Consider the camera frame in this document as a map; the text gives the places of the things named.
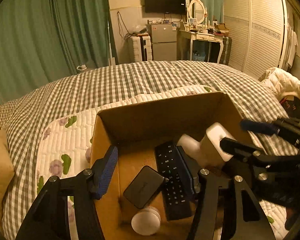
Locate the black patterned garment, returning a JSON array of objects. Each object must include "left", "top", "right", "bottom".
[{"left": 280, "top": 95, "right": 300, "bottom": 119}]

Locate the grey checkered bedspread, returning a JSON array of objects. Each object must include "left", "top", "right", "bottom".
[{"left": 0, "top": 61, "right": 287, "bottom": 239}]

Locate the white puffer jacket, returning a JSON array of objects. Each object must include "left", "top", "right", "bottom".
[{"left": 258, "top": 68, "right": 300, "bottom": 100}]

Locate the black wall television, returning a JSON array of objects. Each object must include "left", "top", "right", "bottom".
[{"left": 144, "top": 0, "right": 186, "bottom": 15}]

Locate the white suitcase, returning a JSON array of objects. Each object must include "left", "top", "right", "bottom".
[{"left": 128, "top": 34, "right": 153, "bottom": 62}]

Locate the oval vanity mirror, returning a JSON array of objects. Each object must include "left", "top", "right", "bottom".
[{"left": 187, "top": 0, "right": 207, "bottom": 26}]

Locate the black remote control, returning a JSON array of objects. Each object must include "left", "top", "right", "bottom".
[{"left": 154, "top": 141, "right": 192, "bottom": 221}]

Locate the red capped white bottle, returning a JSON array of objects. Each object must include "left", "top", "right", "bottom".
[{"left": 131, "top": 206, "right": 161, "bottom": 236}]

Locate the silver small refrigerator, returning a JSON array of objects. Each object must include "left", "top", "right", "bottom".
[{"left": 148, "top": 23, "right": 177, "bottom": 61}]

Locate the white floral quilted mat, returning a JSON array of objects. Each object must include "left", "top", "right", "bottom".
[{"left": 36, "top": 84, "right": 289, "bottom": 240}]

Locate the white louvered wardrobe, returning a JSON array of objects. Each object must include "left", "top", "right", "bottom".
[{"left": 223, "top": 0, "right": 287, "bottom": 79}]

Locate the brown cardboard box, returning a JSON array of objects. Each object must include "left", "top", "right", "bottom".
[{"left": 90, "top": 92, "right": 253, "bottom": 239}]

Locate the green curtain left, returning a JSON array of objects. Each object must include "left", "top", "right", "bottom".
[{"left": 0, "top": 0, "right": 117, "bottom": 104}]

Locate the black power bank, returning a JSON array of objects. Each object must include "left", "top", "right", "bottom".
[{"left": 123, "top": 166, "right": 166, "bottom": 209}]

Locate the white rectangular charger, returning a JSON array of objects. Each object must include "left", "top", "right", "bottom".
[{"left": 200, "top": 122, "right": 235, "bottom": 168}]

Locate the white dressing table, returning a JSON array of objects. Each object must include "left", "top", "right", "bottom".
[{"left": 179, "top": 29, "right": 232, "bottom": 65}]

